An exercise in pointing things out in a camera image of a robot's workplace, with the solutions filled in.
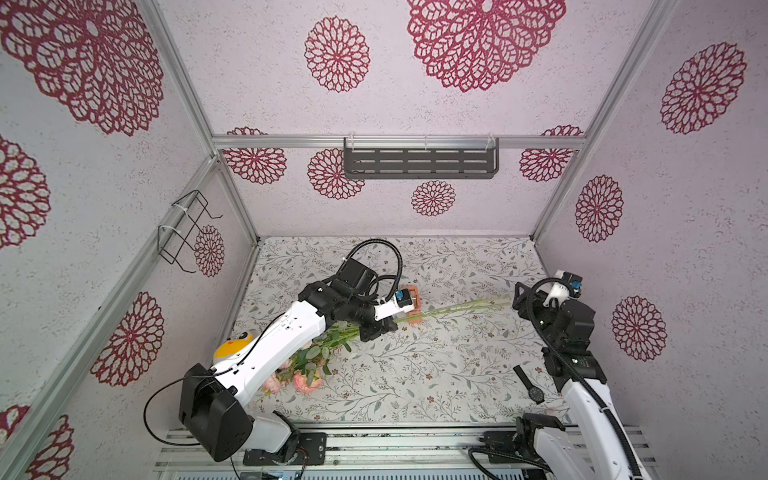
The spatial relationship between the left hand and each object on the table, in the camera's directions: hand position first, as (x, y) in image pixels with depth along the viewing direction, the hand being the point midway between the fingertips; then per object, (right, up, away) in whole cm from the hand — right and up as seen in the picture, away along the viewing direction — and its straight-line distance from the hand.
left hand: (389, 324), depth 75 cm
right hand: (+34, +9, +2) cm, 36 cm away
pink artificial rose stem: (-19, -9, -3) cm, 21 cm away
